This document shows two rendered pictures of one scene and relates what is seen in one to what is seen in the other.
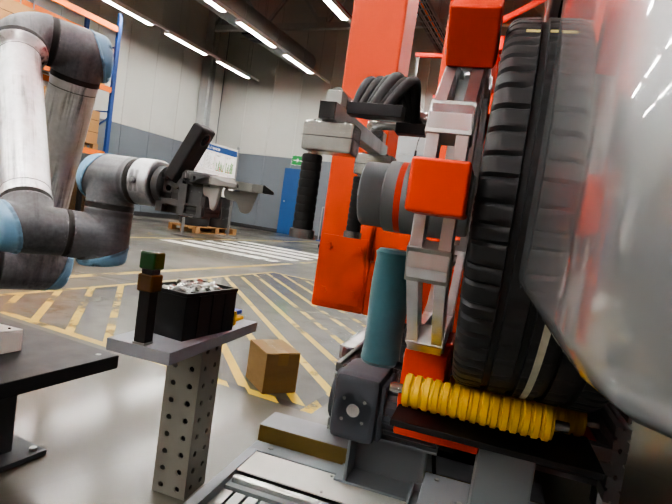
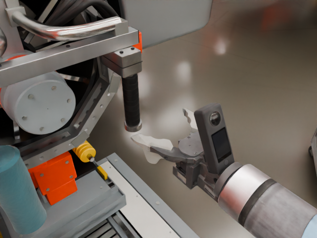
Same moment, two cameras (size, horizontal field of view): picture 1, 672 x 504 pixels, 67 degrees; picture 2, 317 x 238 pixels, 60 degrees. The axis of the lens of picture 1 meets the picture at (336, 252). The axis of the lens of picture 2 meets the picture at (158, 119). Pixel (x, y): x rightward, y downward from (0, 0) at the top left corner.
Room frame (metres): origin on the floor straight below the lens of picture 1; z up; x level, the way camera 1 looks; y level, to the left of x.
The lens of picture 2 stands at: (1.29, 0.41, 1.19)
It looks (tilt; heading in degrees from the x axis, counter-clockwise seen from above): 38 degrees down; 213
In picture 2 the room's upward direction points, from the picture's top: straight up
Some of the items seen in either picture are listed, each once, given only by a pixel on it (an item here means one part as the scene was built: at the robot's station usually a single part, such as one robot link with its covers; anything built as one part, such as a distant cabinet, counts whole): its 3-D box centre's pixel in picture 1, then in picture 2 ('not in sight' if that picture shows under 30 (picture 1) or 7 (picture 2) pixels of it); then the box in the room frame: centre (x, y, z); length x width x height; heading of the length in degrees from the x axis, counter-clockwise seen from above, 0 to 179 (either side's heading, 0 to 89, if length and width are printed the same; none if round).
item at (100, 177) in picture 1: (115, 179); (290, 229); (1.00, 0.45, 0.80); 0.12 x 0.09 x 0.10; 73
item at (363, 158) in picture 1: (375, 165); not in sight; (1.20, -0.06, 0.93); 0.09 x 0.05 x 0.05; 73
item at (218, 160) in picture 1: (211, 189); not in sight; (10.21, 2.67, 0.98); 1.50 x 0.50 x 1.95; 156
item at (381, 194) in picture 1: (415, 199); (29, 88); (1.00, -0.14, 0.85); 0.21 x 0.14 x 0.14; 73
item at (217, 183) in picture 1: (216, 193); (192, 127); (0.87, 0.22, 0.80); 0.09 x 0.03 x 0.06; 38
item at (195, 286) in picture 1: (190, 305); not in sight; (1.28, 0.35, 0.51); 0.20 x 0.14 x 0.13; 155
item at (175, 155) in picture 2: not in sight; (173, 150); (0.97, 0.23, 0.83); 0.09 x 0.05 x 0.02; 108
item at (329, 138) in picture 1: (331, 138); (120, 56); (0.88, 0.04, 0.93); 0.09 x 0.05 x 0.05; 73
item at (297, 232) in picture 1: (307, 193); (131, 100); (0.88, 0.06, 0.83); 0.04 x 0.04 x 0.16
